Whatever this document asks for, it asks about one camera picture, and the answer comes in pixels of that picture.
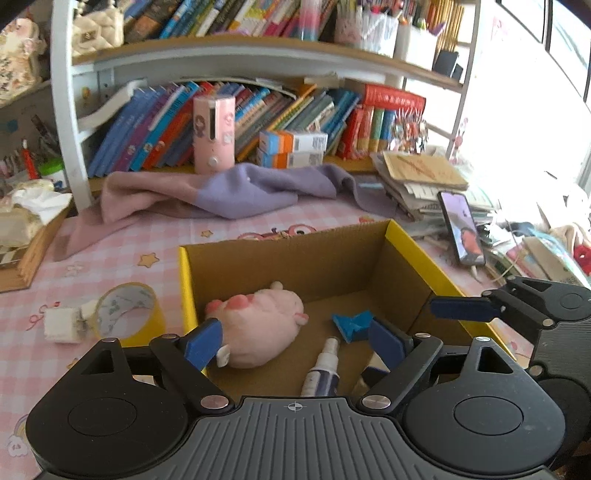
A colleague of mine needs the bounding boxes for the orange and white carton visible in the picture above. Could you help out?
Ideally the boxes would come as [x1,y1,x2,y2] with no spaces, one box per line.
[256,150,325,169]
[259,130,328,154]

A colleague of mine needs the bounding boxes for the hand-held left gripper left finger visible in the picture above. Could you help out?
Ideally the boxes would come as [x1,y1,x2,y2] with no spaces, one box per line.
[73,318,232,415]

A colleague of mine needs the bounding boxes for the wooden chessboard box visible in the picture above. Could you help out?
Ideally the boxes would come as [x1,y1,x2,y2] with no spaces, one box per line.
[0,210,70,294]

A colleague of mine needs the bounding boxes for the black smartphone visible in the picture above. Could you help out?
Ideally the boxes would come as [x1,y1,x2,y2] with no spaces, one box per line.
[437,190,486,267]

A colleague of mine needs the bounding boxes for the pink and purple cloth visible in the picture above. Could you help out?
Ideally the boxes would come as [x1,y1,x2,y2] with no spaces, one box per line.
[55,162,398,261]

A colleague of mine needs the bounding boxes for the row of leaning blue books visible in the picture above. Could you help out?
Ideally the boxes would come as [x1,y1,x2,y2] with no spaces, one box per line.
[88,80,361,178]

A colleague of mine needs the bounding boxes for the blue paper origami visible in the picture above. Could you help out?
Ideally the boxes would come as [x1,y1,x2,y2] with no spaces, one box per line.
[331,310,374,343]

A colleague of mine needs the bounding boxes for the cream quilted handbag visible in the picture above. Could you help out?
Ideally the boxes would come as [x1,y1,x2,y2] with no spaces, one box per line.
[71,0,124,58]

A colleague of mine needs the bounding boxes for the white bookshelf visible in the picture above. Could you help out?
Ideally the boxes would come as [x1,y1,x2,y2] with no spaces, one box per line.
[46,0,481,213]

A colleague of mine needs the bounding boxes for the white storage container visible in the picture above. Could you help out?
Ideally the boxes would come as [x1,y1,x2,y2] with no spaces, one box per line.
[394,16,439,70]

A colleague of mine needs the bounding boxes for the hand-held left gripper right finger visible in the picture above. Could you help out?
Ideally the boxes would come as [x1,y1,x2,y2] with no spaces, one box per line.
[359,318,523,415]

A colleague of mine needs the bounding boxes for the yellow cardboard box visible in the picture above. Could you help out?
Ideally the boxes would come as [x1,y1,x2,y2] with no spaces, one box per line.
[178,219,518,398]

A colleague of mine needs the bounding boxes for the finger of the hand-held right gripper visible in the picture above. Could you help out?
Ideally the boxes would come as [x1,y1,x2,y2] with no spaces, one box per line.
[429,276,591,329]

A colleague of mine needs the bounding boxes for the row of yellow books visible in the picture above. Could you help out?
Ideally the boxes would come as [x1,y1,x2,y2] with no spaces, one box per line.
[436,0,467,51]

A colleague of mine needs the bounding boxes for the pile of books and papers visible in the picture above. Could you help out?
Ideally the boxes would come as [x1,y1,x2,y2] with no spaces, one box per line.
[372,145,591,287]

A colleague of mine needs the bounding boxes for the row of colourful shelf books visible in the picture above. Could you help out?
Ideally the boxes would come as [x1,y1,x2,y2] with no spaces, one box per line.
[122,0,340,40]

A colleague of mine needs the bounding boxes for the row of red dictionaries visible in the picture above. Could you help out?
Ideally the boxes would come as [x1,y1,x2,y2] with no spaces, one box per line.
[337,84,426,160]

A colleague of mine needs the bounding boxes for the green lid jar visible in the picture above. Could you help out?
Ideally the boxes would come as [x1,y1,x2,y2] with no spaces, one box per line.
[39,159,65,190]

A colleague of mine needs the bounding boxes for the pink plush toy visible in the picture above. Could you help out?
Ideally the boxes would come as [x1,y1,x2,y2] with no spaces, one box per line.
[204,281,309,369]

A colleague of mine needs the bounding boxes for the cream tissue pack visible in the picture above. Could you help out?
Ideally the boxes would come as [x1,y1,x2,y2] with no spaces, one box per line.
[0,179,74,250]

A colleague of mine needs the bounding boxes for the pink cylindrical dispenser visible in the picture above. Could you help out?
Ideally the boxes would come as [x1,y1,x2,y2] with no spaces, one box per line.
[192,95,237,175]

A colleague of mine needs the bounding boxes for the starry blue spray bottle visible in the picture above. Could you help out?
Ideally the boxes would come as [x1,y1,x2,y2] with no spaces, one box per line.
[300,337,341,398]

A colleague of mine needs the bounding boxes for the clear pen holder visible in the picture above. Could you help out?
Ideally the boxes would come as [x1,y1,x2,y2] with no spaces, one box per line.
[335,0,399,56]

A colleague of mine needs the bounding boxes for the yellow tape roll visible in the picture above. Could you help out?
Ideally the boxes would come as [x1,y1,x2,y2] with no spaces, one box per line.
[90,282,167,348]

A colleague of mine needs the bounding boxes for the pink checked tablecloth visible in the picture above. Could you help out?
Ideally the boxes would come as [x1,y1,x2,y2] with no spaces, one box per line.
[0,175,522,462]

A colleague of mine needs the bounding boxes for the colourful hanging ornaments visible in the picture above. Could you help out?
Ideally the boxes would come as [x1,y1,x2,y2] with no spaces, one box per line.
[390,111,428,153]

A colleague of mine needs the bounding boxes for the pink blue gradient bottle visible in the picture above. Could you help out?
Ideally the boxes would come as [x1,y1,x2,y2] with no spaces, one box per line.
[299,0,324,42]

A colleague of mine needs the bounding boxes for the small black box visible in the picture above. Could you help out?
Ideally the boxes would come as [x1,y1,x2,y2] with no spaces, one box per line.
[433,50,464,81]

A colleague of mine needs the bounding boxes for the cream rectangular block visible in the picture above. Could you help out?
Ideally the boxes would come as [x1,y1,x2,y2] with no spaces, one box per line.
[43,300,100,344]

